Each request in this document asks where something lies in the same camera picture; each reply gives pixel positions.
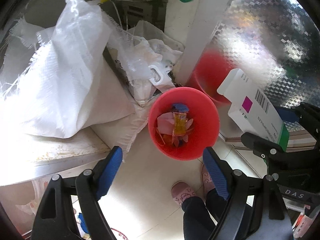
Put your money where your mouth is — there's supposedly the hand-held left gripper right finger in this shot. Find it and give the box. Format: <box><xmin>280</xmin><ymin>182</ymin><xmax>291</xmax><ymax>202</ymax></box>
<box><xmin>203</xmin><ymin>147</ymin><xmax>293</xmax><ymax>240</ymax></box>

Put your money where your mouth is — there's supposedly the person's left leg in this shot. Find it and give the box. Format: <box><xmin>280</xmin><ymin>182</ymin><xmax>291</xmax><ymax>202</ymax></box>
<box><xmin>181</xmin><ymin>196</ymin><xmax>220</xmax><ymax>240</ymax></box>

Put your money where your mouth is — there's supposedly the silver foil cabinet door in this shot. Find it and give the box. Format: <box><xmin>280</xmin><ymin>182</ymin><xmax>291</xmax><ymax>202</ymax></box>
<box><xmin>185</xmin><ymin>0</ymin><xmax>320</xmax><ymax>143</ymax></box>

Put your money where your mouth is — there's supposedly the white medicine box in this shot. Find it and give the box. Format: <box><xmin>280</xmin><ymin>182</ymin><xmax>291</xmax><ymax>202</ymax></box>
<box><xmin>216</xmin><ymin>68</ymin><xmax>290</xmax><ymax>153</ymax></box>

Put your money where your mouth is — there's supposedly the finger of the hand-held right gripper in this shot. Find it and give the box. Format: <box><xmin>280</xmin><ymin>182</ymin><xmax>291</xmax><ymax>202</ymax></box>
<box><xmin>241</xmin><ymin>132</ymin><xmax>288</xmax><ymax>161</ymax></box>
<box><xmin>275</xmin><ymin>101</ymin><xmax>320</xmax><ymax>131</ymax></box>

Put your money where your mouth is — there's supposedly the pink plastic packaging bag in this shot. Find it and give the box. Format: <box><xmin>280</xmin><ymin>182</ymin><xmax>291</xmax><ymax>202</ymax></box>
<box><xmin>156</xmin><ymin>112</ymin><xmax>195</xmax><ymax>147</ymax></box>

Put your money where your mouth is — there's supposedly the crumpled clear plastic bag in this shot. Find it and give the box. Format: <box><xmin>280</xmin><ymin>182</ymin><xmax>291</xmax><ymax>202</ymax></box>
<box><xmin>107</xmin><ymin>20</ymin><xmax>184</xmax><ymax>105</ymax></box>

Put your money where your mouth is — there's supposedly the blue bottle cap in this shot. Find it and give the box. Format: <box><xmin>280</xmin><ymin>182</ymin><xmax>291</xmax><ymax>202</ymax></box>
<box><xmin>172</xmin><ymin>102</ymin><xmax>190</xmax><ymax>112</ymax></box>

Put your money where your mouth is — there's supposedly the yellow sauce sachet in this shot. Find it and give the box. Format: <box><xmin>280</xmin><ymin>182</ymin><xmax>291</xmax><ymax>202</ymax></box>
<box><xmin>173</xmin><ymin>112</ymin><xmax>188</xmax><ymax>136</ymax></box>

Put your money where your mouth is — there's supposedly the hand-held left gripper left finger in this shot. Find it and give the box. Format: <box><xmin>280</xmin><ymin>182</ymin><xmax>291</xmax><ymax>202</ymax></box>
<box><xmin>31</xmin><ymin>146</ymin><xmax>123</xmax><ymax>240</ymax></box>

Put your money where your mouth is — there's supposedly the white woven sack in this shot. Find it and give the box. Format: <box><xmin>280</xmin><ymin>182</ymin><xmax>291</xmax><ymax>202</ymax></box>
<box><xmin>0</xmin><ymin>0</ymin><xmax>137</xmax><ymax>138</ymax></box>

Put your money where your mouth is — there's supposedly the white plastic handle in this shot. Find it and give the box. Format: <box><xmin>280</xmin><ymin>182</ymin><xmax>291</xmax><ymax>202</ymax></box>
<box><xmin>149</xmin><ymin>64</ymin><xmax>168</xmax><ymax>85</ymax></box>

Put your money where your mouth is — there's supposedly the pink slipper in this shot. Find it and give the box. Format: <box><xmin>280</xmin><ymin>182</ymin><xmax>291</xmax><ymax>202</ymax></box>
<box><xmin>171</xmin><ymin>182</ymin><xmax>197</xmax><ymax>207</ymax></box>
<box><xmin>201</xmin><ymin>164</ymin><xmax>216</xmax><ymax>198</ymax></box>

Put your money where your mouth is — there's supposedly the red plastic bucket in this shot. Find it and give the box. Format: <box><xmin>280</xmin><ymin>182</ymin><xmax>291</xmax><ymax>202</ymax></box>
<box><xmin>148</xmin><ymin>87</ymin><xmax>220</xmax><ymax>161</ymax></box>

